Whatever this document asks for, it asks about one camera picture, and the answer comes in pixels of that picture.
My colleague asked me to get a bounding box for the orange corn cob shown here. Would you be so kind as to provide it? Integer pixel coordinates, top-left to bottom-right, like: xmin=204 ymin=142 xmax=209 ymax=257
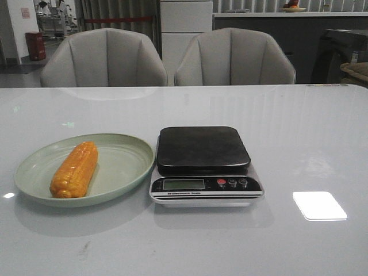
xmin=49 ymin=141 xmax=98 ymax=198

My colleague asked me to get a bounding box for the silver black kitchen scale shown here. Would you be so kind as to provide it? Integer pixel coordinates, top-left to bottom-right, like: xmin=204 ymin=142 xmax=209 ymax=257
xmin=149 ymin=126 xmax=265 ymax=208

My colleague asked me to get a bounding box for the light green plate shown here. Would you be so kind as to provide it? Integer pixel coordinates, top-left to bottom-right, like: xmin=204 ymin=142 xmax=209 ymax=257
xmin=14 ymin=133 xmax=155 ymax=208

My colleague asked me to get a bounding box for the right grey armchair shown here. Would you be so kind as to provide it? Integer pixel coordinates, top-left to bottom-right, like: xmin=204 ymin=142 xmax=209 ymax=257
xmin=174 ymin=28 xmax=296 ymax=86

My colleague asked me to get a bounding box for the grey armchair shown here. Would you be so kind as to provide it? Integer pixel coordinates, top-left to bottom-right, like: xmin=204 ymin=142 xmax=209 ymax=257
xmin=40 ymin=28 xmax=167 ymax=87
xmin=174 ymin=28 xmax=296 ymax=86

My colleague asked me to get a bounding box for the left grey armchair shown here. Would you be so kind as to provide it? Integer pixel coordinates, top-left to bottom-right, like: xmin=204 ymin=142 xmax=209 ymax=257
xmin=40 ymin=28 xmax=167 ymax=87

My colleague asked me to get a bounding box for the white drawer cabinet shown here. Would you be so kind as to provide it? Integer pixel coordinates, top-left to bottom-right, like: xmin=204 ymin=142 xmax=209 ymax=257
xmin=160 ymin=1 xmax=213 ymax=86

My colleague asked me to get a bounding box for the dark grey counter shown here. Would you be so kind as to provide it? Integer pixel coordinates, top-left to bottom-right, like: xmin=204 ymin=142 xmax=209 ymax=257
xmin=213 ymin=11 xmax=367 ymax=84

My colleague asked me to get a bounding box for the fruit bowl on counter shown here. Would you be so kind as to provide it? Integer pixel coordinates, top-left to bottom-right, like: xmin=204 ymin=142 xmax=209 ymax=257
xmin=281 ymin=0 xmax=306 ymax=13

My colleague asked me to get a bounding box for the dark glossy appliance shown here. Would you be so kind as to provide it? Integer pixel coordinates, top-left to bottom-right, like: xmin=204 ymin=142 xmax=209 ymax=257
xmin=310 ymin=29 xmax=367 ymax=83

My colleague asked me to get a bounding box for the red trash bin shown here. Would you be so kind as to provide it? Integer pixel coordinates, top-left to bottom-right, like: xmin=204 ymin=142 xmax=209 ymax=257
xmin=25 ymin=32 xmax=46 ymax=61

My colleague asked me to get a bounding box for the beige cushion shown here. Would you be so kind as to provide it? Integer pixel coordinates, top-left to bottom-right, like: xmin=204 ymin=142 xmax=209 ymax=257
xmin=340 ymin=62 xmax=368 ymax=88

